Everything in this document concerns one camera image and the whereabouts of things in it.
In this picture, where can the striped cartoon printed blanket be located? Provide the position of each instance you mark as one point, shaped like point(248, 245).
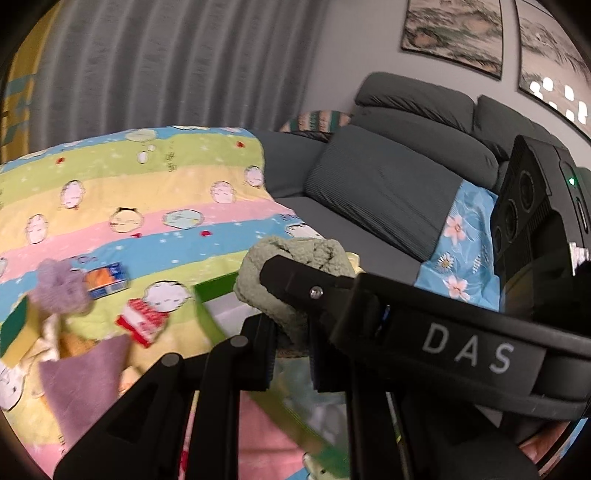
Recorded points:
point(138, 194)

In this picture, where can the striped knitted pillow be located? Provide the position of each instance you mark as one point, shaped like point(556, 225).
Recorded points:
point(318, 121)

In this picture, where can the green fleece cloth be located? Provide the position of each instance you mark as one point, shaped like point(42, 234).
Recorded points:
point(286, 318)

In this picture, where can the purple fluffy scrunchie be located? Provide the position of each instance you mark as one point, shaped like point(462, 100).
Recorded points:
point(62, 288)

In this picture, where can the grey sofa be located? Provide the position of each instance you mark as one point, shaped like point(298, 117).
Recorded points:
point(415, 106)

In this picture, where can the red and white packet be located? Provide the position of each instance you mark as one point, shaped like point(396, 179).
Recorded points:
point(141, 321)

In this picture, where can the green box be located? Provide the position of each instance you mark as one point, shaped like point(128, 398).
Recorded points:
point(210, 318)

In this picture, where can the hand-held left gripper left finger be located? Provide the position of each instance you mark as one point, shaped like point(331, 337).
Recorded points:
point(265, 364)

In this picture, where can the purple cloth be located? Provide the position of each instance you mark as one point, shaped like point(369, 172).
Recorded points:
point(83, 387)

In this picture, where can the blue floral cloth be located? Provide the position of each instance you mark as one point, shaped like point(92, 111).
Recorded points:
point(466, 249)

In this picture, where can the person's right hand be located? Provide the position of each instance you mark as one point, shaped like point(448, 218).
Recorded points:
point(538, 450)

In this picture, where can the landscape wall painting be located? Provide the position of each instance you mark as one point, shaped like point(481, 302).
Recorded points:
point(549, 50)
point(452, 32)

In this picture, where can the blue and orange packet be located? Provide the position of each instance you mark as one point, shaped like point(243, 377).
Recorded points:
point(108, 279)

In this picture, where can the grey curtain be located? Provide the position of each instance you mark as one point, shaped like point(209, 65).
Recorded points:
point(175, 64)

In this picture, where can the yellow patterned curtain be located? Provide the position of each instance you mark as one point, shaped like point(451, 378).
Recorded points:
point(18, 106)

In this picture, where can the cream white cloth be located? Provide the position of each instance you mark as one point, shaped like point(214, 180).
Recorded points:
point(48, 334)

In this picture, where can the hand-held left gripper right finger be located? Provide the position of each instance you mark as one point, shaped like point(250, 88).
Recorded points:
point(319, 369)

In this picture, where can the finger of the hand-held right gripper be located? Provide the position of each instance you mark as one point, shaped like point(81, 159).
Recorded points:
point(300, 284)

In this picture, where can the green and yellow sponge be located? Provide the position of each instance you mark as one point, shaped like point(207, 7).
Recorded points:
point(11, 325)

